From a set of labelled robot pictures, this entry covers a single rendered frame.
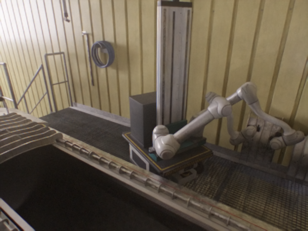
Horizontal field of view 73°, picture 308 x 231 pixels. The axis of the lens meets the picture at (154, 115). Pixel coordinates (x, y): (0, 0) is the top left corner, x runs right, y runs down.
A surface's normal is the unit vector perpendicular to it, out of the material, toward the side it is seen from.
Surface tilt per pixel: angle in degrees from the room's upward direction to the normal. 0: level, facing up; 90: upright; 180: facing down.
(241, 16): 90
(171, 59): 90
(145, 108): 90
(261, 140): 77
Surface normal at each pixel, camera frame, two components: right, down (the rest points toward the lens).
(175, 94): 0.53, 0.34
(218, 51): -0.56, 0.33
